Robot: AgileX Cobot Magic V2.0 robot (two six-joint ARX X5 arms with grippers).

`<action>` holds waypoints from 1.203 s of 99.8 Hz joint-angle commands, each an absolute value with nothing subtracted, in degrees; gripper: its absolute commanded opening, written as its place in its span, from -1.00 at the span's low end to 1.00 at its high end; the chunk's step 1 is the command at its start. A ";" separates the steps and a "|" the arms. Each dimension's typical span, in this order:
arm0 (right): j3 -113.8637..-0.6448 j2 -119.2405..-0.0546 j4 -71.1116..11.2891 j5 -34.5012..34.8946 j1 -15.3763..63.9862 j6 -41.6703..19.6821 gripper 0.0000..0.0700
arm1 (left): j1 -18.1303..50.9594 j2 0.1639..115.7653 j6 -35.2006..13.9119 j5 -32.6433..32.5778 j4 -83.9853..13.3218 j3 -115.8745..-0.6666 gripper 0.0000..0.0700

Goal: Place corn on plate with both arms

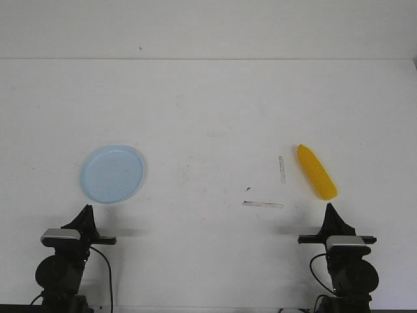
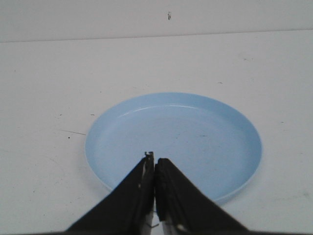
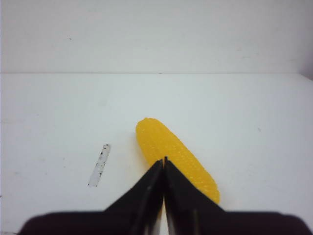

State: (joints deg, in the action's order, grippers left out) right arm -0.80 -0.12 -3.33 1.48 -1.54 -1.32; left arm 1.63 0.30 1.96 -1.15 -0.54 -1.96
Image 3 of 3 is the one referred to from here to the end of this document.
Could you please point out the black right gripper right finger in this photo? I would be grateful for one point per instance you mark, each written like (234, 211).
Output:
(186, 206)

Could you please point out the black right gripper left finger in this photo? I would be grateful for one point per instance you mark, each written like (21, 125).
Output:
(138, 211)

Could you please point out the yellow plastic corn cob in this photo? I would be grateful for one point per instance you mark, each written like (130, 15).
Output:
(157, 141)

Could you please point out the clear tape strip near corn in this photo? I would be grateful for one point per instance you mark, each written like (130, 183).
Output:
(99, 166)

